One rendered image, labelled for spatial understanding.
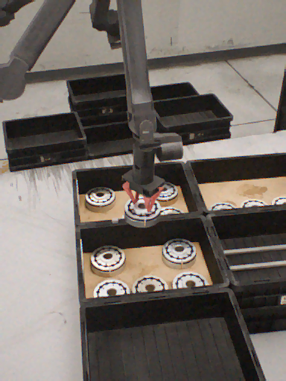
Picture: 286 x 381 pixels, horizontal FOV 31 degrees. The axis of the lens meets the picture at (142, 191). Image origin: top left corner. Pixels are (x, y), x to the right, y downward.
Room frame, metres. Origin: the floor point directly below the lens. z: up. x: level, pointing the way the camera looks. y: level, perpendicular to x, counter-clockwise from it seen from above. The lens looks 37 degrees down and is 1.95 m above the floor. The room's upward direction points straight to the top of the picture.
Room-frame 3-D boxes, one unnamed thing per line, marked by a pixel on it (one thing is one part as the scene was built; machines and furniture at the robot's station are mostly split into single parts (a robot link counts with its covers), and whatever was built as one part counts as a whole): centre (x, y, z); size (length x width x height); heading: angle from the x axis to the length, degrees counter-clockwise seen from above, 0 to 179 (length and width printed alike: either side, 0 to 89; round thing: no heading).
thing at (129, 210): (1.11, 0.00, 1.04); 0.10 x 0.10 x 0.01
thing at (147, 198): (1.10, -0.01, 1.09); 0.07 x 0.07 x 0.09; 51
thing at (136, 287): (0.97, -0.02, 0.86); 0.10 x 0.10 x 0.01
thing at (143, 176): (1.11, 0.00, 1.16); 0.10 x 0.07 x 0.07; 51
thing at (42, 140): (2.29, 0.51, 0.37); 0.40 x 0.30 x 0.45; 106
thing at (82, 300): (1.04, -0.01, 0.92); 0.40 x 0.30 x 0.02; 98
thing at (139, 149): (1.11, -0.01, 1.22); 0.07 x 0.06 x 0.07; 105
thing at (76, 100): (2.79, 0.24, 0.37); 0.40 x 0.30 x 0.45; 106
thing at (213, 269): (1.04, -0.01, 0.87); 0.40 x 0.30 x 0.11; 98
